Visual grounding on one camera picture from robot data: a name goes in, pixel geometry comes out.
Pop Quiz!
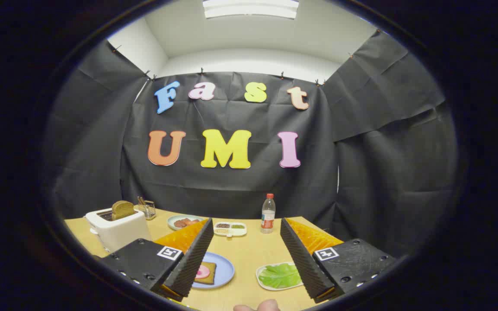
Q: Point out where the green lettuce leaf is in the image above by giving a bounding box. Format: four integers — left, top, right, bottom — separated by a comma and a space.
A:
259, 263, 302, 289

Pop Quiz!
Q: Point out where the clear plastic water bottle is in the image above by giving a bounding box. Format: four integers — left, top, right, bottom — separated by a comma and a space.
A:
261, 193, 276, 234

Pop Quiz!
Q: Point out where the white divided condiment tray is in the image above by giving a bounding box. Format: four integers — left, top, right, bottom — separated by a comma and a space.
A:
213, 222, 247, 238

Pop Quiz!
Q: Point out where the brown bread slice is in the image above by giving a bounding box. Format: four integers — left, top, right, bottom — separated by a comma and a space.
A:
195, 261, 217, 285

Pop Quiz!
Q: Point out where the ceiling light panel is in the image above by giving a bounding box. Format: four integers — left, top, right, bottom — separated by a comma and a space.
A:
202, 0, 299, 19

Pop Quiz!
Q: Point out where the pale green round plate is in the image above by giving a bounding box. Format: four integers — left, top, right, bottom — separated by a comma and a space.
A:
167, 215, 206, 231

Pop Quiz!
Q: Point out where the white square plate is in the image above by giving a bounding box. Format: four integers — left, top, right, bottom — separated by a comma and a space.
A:
256, 262, 303, 291

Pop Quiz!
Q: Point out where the white toaster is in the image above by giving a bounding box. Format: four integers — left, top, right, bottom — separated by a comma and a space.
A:
85, 207, 151, 253

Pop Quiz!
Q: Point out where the blue round plate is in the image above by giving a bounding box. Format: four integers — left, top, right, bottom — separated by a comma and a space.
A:
192, 252, 235, 289

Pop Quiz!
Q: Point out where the black backdrop cloth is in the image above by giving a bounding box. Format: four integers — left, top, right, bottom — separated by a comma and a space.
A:
44, 30, 459, 260

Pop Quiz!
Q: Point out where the metal wire utensil holder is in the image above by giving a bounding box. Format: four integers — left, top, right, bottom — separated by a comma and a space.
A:
134, 197, 156, 221

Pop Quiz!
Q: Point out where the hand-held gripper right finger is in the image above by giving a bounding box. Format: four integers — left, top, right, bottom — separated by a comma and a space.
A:
280, 217, 397, 304

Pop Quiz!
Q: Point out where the brown toast slice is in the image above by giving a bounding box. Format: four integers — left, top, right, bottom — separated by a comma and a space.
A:
112, 200, 136, 221

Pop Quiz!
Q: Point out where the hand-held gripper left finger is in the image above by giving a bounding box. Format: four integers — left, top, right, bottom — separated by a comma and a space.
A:
101, 218, 214, 302

